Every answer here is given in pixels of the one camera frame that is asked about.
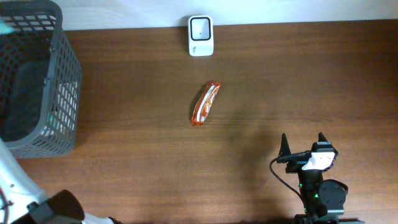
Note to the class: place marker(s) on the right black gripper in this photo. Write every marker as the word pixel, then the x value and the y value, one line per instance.
pixel 296 167

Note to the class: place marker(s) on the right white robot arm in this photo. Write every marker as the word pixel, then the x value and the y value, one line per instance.
pixel 323 199

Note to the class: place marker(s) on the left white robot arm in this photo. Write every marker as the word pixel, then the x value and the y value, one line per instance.
pixel 23 201

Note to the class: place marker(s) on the mint green snack packet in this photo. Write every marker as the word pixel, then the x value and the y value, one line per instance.
pixel 5 29

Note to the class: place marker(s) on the orange chocolate bar wrapper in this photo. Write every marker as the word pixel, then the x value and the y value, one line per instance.
pixel 204 104

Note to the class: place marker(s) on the grey plastic mesh basket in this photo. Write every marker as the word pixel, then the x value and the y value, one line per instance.
pixel 41 81

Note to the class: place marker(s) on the white barcode scanner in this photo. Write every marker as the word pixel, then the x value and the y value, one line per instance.
pixel 200 36

